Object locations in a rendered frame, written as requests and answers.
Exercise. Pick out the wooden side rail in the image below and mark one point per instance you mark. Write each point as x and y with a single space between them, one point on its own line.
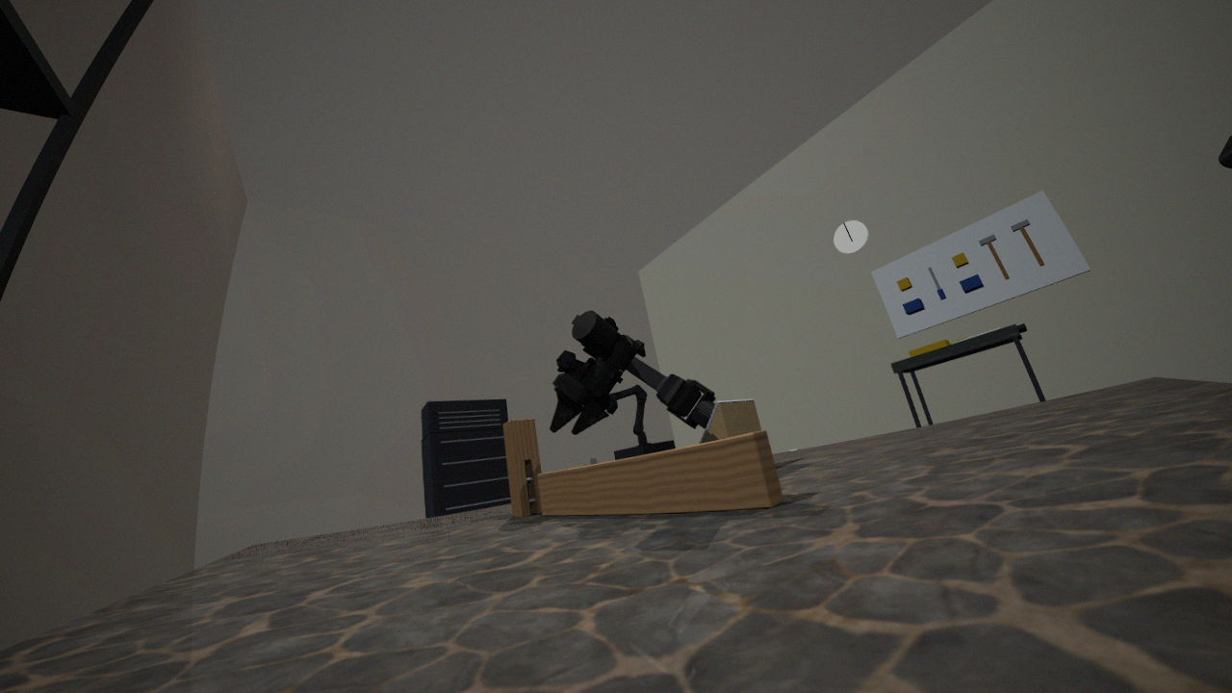
736 473

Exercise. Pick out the wooden post with slot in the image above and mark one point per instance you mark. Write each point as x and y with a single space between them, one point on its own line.
523 466

